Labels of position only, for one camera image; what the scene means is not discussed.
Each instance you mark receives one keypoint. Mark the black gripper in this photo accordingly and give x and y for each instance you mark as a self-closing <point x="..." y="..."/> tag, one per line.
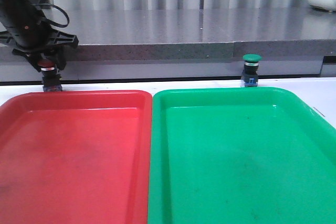
<point x="30" y="32"/>

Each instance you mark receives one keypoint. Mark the red mushroom push button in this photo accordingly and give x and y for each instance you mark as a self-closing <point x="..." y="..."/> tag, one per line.
<point x="51" y="78"/>

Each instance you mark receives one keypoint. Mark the green mushroom push button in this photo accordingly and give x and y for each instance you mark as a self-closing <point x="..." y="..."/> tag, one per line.
<point x="249" y="74"/>

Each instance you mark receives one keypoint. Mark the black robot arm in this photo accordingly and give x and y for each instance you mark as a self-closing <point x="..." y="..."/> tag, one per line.
<point x="32" y="35"/>

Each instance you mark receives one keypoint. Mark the grey stone counter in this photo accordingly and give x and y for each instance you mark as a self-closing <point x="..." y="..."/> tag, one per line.
<point x="199" y="44"/>

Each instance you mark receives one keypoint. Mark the red plastic tray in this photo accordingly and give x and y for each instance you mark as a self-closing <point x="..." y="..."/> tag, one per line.
<point x="76" y="157"/>

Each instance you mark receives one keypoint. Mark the green plastic tray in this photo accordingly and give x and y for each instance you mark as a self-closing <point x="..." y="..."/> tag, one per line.
<point x="240" y="155"/>

